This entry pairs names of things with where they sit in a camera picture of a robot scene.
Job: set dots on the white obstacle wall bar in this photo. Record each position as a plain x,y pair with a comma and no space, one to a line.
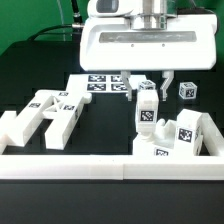
93,167

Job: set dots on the white marker cube right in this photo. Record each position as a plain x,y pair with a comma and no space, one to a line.
187,90

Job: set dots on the white chair back frame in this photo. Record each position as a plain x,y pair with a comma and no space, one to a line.
62,108

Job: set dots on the white left side wall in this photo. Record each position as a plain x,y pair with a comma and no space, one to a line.
6,121

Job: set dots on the white marker cube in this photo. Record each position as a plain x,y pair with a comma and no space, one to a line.
146,85
187,90

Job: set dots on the white chair seat piece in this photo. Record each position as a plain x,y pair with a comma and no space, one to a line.
158,143

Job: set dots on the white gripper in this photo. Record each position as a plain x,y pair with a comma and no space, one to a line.
135,35

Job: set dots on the white wall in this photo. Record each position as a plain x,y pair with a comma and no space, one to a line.
212,137
6,121

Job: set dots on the white right side wall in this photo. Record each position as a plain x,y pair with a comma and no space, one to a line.
212,137

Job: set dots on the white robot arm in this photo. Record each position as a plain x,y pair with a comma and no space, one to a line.
147,35

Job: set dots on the white marker sheet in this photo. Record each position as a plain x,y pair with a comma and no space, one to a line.
95,83

